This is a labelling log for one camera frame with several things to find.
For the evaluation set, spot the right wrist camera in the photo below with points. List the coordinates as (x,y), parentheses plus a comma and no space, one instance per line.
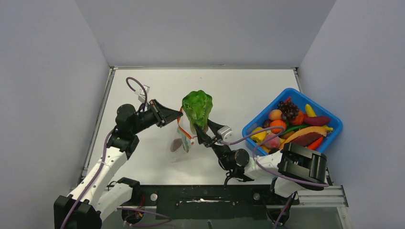
(225,133)

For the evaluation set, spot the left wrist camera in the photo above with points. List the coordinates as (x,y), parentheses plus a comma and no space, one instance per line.
(142,93)

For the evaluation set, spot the purple sweet potato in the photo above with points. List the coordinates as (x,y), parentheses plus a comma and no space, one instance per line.
(316,121)

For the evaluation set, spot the green chili pepper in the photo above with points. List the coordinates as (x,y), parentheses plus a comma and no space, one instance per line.
(187,144)

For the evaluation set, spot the purple grapes bunch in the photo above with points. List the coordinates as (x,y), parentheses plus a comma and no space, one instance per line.
(289,111)

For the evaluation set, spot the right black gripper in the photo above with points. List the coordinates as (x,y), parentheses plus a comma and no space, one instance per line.
(203,136)

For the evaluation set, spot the orange tangerine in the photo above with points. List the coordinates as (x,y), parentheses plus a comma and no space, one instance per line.
(279,126)

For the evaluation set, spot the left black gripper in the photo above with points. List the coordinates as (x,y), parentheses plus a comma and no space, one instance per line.
(163,115)

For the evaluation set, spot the yellow bell pepper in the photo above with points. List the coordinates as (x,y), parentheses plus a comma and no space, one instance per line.
(259,134)

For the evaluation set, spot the yellow banana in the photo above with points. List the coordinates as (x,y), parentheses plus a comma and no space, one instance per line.
(309,111)

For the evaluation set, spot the brown kiwi potato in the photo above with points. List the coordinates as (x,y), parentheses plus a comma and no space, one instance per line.
(176,144)

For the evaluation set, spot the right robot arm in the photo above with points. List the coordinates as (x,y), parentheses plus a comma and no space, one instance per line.
(292,167)

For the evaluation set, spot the pink peach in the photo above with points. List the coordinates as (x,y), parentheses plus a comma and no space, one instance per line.
(271,141)

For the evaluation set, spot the peach apricot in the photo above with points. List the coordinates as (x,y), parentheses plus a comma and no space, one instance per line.
(275,114)

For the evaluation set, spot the green lettuce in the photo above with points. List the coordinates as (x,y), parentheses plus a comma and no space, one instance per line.
(197,106)

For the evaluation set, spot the clear zip bag orange zipper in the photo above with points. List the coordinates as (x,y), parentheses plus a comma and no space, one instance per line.
(183,131)

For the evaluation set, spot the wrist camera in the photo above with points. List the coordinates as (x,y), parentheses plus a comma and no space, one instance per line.
(142,93)
(225,133)

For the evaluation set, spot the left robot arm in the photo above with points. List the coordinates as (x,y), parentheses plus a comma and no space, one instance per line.
(87,206)

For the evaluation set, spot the blue plastic bin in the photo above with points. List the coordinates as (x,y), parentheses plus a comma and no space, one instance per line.
(300,100)

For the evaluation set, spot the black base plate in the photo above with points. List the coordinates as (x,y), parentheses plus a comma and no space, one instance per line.
(208,201)

